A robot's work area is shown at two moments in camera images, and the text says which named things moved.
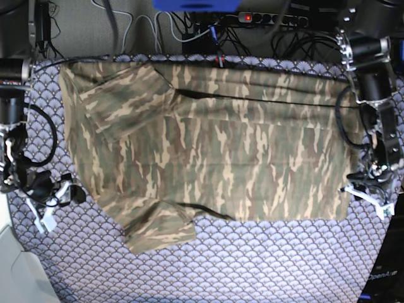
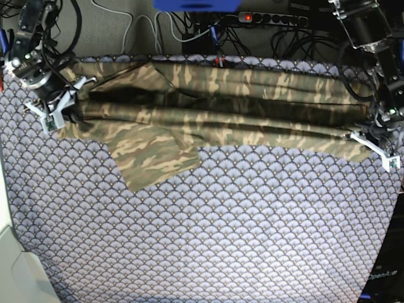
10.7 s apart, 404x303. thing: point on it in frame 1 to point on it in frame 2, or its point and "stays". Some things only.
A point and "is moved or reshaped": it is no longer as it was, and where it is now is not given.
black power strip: [254, 16] stays
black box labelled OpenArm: [386, 283] stays
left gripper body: [375, 190] to [379, 137]
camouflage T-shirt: [164, 144] is moved or reshaped
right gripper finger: [76, 195] to [72, 113]
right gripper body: [43, 194] to [49, 101]
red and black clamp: [219, 60] stays
